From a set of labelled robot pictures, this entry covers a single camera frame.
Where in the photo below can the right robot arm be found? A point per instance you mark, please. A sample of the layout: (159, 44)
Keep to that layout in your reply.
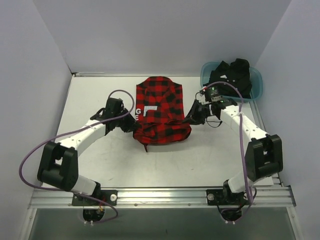
(261, 153)

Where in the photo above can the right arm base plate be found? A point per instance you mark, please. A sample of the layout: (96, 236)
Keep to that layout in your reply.
(217, 197)

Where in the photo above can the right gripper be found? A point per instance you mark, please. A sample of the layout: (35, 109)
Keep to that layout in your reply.
(198, 114)

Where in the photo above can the black button shirt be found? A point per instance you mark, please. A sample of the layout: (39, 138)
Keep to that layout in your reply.
(236, 73)

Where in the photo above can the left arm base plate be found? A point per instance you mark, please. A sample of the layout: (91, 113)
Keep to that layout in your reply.
(108, 196)

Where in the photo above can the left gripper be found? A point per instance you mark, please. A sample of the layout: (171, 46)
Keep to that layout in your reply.
(127, 123)

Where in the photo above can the teal plastic basin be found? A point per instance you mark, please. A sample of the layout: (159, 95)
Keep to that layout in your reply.
(255, 78)

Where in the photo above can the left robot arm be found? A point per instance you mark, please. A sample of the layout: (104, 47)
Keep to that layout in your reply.
(59, 161)

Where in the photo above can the aluminium front rail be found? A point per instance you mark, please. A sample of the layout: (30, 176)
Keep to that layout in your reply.
(275, 196)

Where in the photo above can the red black plaid shirt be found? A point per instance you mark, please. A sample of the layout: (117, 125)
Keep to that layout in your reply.
(159, 110)

